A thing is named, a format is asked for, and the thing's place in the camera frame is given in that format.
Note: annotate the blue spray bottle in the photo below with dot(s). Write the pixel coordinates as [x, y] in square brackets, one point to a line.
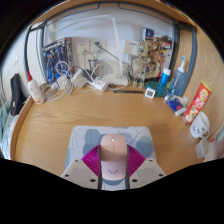
[177, 81]

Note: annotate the blue white-capped tube bottle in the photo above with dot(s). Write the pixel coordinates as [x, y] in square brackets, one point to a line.
[165, 77]

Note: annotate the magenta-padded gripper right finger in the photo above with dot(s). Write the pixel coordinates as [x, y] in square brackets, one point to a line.
[145, 170]

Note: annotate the white desk lamp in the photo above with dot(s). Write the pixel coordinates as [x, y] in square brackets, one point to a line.
[117, 46]

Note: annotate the grey blue-patterned mouse pad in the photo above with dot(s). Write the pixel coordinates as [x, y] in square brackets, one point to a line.
[83, 136]

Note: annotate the white red-capped lotion bottle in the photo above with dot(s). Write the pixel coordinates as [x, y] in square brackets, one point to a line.
[35, 91]

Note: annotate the white wall socket panel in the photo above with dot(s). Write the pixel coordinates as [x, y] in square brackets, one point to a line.
[82, 47]

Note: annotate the glass jar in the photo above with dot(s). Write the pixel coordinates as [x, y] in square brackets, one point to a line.
[94, 68]

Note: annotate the small white desk clock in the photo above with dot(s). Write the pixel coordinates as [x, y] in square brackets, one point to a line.
[150, 93]

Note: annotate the teal round lid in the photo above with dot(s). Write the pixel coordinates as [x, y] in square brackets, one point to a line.
[160, 90]

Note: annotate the white charger block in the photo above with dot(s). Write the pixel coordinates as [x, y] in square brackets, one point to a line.
[63, 82]
[79, 79]

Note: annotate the small white box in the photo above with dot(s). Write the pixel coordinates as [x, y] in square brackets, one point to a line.
[202, 148]

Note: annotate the red yellow chips can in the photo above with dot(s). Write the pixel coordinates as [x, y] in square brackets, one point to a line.
[197, 101]

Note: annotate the black pen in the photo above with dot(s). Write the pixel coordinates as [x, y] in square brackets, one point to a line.
[128, 91]

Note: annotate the pale bedding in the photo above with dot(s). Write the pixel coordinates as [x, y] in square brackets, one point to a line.
[6, 133]

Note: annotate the blue snack packet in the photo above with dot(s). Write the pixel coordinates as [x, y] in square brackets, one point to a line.
[176, 104]

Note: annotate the pink computer mouse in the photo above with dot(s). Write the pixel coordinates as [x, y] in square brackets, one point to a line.
[113, 156]

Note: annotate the tan robot figure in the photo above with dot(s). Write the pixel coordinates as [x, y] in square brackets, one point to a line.
[146, 63]

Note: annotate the dark robot model kit box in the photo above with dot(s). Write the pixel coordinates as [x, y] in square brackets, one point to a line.
[55, 56]

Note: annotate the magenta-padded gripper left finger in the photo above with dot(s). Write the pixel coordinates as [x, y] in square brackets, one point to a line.
[81, 170]

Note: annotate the white power strip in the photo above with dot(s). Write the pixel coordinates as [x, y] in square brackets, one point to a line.
[99, 84]

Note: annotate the black bag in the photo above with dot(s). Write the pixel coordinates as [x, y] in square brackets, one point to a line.
[16, 95]

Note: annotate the printed figure box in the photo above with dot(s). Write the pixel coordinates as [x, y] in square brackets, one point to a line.
[156, 35]

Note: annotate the white mug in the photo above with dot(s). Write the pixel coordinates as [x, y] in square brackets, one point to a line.
[199, 126]

